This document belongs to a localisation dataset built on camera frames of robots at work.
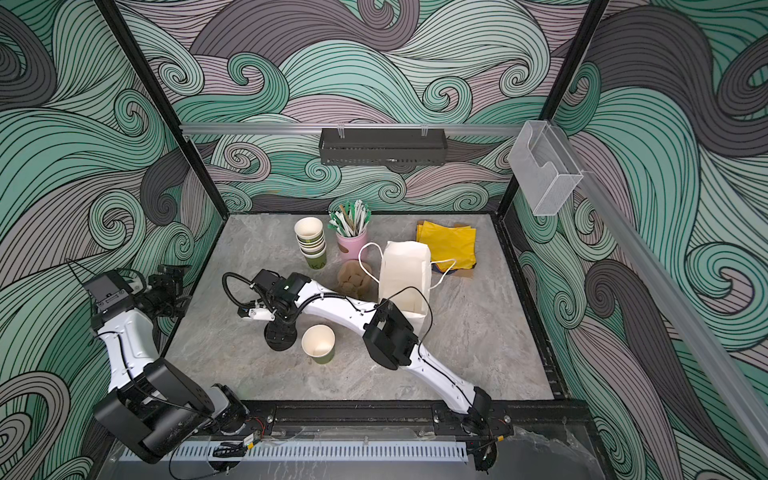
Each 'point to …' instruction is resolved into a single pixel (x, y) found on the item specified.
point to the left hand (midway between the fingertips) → (191, 274)
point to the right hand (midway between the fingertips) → (280, 320)
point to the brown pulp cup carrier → (355, 282)
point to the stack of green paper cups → (309, 233)
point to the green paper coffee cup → (318, 341)
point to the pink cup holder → (349, 248)
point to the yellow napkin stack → (450, 247)
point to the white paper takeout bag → (405, 278)
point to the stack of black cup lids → (280, 336)
